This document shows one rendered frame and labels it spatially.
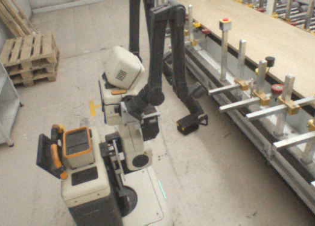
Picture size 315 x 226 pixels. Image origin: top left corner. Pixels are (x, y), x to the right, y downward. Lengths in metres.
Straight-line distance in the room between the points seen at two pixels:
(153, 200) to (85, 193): 0.64
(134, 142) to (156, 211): 0.61
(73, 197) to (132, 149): 0.40
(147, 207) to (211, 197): 0.61
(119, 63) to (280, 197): 1.71
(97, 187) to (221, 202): 1.16
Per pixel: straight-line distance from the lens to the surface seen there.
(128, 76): 1.30
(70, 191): 1.50
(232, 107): 1.78
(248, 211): 2.29
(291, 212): 2.36
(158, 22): 1.08
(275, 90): 1.90
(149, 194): 2.03
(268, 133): 1.88
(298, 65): 2.24
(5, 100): 4.17
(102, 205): 1.60
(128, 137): 1.54
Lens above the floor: 1.90
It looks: 36 degrees down
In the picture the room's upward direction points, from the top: 8 degrees counter-clockwise
